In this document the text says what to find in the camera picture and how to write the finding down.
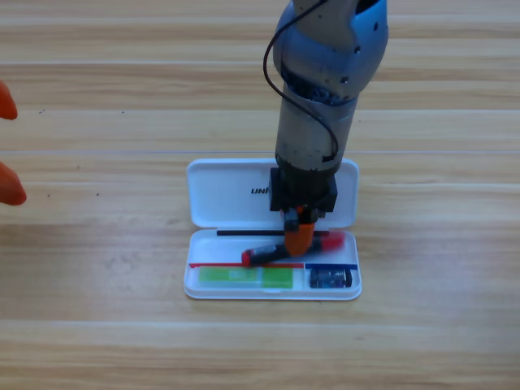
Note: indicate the white Unitree pencil case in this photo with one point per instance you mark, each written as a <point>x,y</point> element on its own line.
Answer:
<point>227,203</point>

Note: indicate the black marker with red cap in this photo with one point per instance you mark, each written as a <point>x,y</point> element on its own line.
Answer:
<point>260,256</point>

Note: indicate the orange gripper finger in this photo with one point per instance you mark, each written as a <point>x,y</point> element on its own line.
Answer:
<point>6,103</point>
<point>10,187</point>

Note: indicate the green and white marker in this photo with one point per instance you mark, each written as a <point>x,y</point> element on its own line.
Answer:
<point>243,277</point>

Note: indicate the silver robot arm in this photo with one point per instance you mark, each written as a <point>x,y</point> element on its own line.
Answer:
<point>308,130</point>

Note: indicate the black eraser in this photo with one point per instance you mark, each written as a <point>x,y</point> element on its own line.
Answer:
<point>329,279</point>

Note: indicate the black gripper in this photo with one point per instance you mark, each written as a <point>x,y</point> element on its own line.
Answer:
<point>304,191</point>

